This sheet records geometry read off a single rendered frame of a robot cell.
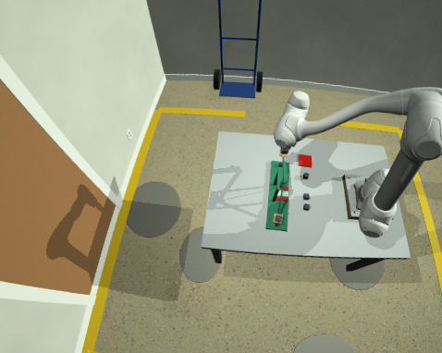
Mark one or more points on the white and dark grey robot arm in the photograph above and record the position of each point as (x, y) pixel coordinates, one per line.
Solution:
(421, 140)

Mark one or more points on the flat red square plate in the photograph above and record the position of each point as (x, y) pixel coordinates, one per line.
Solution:
(305, 160)

